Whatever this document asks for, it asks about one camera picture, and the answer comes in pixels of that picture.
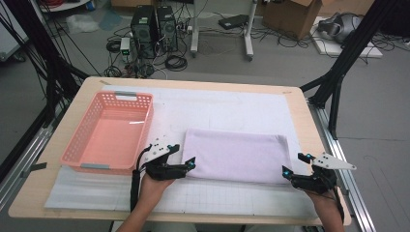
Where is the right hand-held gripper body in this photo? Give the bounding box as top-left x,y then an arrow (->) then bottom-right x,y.
290,151 -> 358,195

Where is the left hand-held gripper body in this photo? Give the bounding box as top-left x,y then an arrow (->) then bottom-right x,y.
141,136 -> 188,182

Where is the lavender printed towel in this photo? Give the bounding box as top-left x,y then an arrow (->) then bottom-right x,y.
181,128 -> 294,187

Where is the pink plastic basket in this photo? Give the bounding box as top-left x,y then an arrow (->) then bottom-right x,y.
59,90 -> 155,177

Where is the person's right hand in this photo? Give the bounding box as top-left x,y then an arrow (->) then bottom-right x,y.
305,189 -> 343,223

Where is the white power supply box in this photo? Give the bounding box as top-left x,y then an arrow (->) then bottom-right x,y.
119,37 -> 132,63

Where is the white floor board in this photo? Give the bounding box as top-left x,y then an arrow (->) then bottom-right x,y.
309,15 -> 385,60

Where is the white metal stand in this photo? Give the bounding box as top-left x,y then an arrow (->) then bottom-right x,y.
189,0 -> 259,62

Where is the black computer tower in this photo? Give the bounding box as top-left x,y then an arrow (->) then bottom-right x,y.
130,4 -> 159,61
156,5 -> 179,53

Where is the grey headset device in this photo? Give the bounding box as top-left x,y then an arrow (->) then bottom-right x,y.
317,12 -> 365,44

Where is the open cardboard box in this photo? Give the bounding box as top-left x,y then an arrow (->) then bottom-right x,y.
261,0 -> 323,42

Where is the black flat box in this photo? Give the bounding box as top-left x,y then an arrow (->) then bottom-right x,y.
218,14 -> 249,31

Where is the teal floor sheet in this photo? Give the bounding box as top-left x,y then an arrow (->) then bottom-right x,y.
98,10 -> 124,32

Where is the brown cardboard box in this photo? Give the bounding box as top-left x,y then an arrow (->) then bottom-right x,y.
318,0 -> 376,16
110,0 -> 155,9

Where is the clear plastic bag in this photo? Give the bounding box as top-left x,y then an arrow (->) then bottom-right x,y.
66,13 -> 101,35

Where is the white round table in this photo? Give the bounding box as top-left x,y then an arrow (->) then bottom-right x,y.
38,0 -> 92,14

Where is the white cabinet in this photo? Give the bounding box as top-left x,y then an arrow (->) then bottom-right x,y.
0,3 -> 30,63

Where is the grey metal bracket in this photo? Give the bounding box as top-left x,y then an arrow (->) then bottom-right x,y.
336,180 -> 351,196
20,161 -> 48,179

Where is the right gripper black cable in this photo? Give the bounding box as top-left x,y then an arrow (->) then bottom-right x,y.
317,173 -> 345,223

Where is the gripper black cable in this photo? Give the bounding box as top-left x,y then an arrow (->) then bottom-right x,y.
129,143 -> 153,213
317,173 -> 345,223

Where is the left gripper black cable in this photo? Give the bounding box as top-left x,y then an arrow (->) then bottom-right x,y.
129,143 -> 153,213

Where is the aluminium rail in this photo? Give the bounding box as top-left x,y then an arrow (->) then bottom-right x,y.
307,100 -> 377,232
0,105 -> 66,211

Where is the coil of black cable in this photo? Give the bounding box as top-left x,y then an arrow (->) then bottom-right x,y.
103,65 -> 124,79
105,39 -> 122,54
164,54 -> 189,73

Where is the black metal frame strut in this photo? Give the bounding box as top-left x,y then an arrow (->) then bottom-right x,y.
299,0 -> 400,141
0,0 -> 91,129

